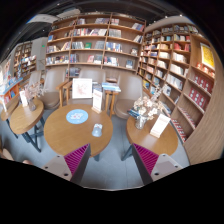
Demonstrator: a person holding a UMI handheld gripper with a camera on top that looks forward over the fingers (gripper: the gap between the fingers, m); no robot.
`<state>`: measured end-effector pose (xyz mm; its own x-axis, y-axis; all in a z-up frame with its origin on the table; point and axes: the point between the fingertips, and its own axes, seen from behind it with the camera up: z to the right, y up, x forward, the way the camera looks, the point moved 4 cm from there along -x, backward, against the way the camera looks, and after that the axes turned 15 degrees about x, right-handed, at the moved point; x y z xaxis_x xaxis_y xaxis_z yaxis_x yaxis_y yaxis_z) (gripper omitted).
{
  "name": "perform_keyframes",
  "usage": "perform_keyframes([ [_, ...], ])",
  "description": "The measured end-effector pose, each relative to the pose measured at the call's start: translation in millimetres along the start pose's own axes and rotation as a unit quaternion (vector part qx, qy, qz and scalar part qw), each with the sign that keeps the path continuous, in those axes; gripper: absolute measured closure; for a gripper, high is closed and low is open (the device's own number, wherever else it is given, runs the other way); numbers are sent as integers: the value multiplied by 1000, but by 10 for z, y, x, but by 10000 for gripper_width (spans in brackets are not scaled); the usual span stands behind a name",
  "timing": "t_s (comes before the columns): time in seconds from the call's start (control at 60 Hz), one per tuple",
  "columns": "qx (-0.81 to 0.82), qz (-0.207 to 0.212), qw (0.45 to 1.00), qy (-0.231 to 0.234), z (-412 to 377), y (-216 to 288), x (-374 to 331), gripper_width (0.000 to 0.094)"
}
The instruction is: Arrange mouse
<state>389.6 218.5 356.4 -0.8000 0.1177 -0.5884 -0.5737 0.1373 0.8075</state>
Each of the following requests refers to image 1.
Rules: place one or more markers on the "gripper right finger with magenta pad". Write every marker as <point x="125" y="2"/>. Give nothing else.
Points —
<point x="152" y="166"/>

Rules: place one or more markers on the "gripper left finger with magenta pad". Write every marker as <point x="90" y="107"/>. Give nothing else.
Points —
<point x="70" y="167"/>

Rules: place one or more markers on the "grey computer mouse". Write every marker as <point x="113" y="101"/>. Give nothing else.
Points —
<point x="97" y="130"/>

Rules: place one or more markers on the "round blue mouse pad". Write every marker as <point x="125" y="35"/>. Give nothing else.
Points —
<point x="77" y="116"/>

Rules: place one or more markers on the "round wooden right table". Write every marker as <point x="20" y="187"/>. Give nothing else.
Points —
<point x="166" y="143"/>

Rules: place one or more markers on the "round wooden table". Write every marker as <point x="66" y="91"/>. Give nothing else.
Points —
<point x="24" y="122"/>
<point x="166" y="143"/>
<point x="64" y="137"/>

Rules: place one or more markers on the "round wooden centre table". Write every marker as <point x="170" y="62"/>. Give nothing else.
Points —
<point x="64" y="137"/>

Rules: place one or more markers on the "white sign stand right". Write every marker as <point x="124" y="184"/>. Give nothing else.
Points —
<point x="160" y="125"/>

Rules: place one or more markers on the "white sign stand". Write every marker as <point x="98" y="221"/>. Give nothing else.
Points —
<point x="160" y="125"/>
<point x="97" y="101"/>

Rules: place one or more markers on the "glass vase with white flowers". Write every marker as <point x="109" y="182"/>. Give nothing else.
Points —
<point x="146" y="108"/>

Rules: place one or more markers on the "round wooden left table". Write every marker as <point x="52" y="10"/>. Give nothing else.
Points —
<point x="24" y="122"/>

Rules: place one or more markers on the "white sign stand centre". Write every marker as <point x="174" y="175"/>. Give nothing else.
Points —
<point x="97" y="101"/>

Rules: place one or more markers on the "white framed picture board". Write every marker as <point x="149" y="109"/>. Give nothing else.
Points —
<point x="82" y="88"/>

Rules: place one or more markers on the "beige armchair right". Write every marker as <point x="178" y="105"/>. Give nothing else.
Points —
<point x="131" y="90"/>

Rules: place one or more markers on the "beige armchair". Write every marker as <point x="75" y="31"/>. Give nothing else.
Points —
<point x="131" y="90"/>
<point x="54" y="81"/>

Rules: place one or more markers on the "wooden chair behind table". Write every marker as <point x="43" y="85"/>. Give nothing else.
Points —
<point x="108" y="97"/>

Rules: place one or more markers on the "vase with dried flowers left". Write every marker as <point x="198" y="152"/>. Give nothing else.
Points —
<point x="31" y="92"/>

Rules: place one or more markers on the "stack of books on chair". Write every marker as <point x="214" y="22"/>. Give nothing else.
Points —
<point x="111" y="86"/>

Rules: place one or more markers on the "beige armchair left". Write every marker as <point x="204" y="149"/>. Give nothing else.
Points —
<point x="54" y="81"/>

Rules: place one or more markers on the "curved right wooden bookshelf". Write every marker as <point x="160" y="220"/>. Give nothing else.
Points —
<point x="194" y="94"/>

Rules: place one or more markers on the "far left bookshelf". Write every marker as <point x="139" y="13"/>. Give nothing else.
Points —
<point x="24" y="61"/>

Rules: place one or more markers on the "yellow poster on shelf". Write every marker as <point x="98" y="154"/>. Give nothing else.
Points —
<point x="207" y="56"/>

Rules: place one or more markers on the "large back wooden bookshelf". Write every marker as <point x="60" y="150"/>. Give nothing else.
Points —
<point x="110" y="41"/>

